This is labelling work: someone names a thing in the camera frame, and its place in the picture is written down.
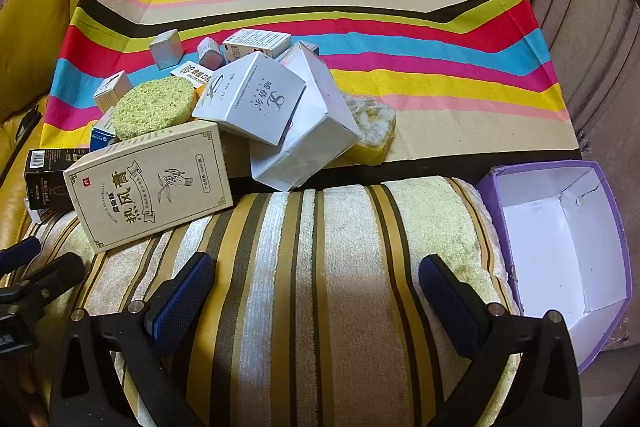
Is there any white box pink flower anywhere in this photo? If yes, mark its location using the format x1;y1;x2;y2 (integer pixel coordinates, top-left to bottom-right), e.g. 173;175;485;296
250;43;362;192

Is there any white box orange green label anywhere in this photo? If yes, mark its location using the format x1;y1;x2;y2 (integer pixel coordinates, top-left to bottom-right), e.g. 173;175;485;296
222;29;292;62

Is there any small white tan box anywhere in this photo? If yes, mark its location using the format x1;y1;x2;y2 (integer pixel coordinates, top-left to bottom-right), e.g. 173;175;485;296
93;72;133;112

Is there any white box black calligraphy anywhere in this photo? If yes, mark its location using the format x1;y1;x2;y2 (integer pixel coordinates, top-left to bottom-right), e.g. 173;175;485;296
192;51;307;146

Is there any black box gold print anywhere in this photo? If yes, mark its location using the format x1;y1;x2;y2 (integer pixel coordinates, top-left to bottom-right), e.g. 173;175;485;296
25;148;92;211

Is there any green round sponge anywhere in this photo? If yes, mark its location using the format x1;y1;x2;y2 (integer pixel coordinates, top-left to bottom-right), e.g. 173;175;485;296
111;80;197;141

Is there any purple cardboard box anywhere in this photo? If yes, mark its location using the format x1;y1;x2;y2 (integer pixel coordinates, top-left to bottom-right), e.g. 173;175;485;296
475;160;633;375

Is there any white box blue print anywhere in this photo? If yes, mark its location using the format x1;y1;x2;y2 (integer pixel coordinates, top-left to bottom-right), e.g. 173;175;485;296
170;61;216;90

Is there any yellow white striped towel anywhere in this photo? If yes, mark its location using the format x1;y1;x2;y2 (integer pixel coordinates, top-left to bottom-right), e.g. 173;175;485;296
0;176;522;427

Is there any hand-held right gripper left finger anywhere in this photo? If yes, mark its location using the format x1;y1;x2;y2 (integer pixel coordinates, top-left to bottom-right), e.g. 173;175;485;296
49;252;213;427

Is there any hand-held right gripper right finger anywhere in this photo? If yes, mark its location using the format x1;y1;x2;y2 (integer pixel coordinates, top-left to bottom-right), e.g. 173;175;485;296
419;254;583;427

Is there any beige box green print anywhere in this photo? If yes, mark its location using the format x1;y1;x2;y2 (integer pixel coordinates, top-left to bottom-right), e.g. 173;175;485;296
63;121;235;254

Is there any yellow sponge white scrub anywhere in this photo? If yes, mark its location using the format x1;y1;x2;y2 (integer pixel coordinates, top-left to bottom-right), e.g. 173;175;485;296
332;94;397;166

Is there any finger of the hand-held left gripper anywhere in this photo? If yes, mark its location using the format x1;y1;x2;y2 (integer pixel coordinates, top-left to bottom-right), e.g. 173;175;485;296
0;253;85;308
0;237;42;275

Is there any colourful striped cloth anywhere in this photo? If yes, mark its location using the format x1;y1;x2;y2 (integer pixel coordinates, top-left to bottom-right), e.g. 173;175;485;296
40;0;583;180

